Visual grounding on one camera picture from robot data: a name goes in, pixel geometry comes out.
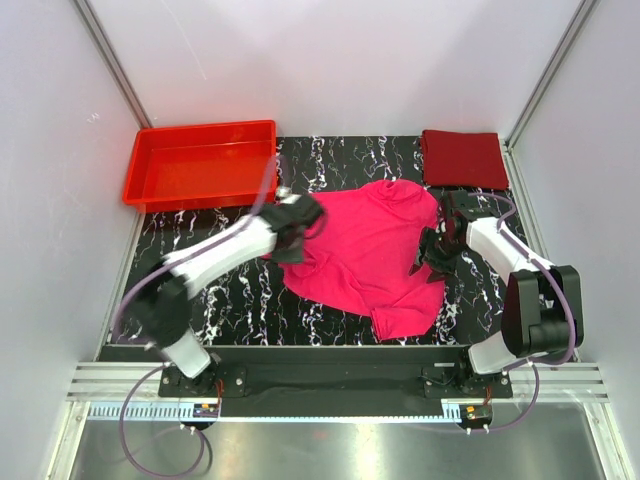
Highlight folded dark red t-shirt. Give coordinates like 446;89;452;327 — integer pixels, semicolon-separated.
420;129;509;190

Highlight left aluminium frame post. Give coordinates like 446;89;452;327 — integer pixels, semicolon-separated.
71;0;152;129

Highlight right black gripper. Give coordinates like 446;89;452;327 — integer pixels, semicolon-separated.
408;226;465;285

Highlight bright pink t-shirt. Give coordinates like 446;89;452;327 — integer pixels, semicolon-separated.
282;180;445;341

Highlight white slotted cable duct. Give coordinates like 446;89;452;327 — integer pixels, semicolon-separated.
87;401;492;425

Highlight right aluminium frame post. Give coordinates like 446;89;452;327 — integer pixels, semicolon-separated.
505;0;601;149

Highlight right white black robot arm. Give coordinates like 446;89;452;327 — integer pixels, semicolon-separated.
410;190;584;397

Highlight aluminium frame post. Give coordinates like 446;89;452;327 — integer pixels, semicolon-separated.
71;0;152;129
505;0;601;149

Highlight red plastic bin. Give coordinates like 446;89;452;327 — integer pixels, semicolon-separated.
122;120;277;214

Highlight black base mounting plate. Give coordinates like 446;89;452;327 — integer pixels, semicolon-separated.
159;346;502;414

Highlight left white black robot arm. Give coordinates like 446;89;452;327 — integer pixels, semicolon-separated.
122;194;327;396

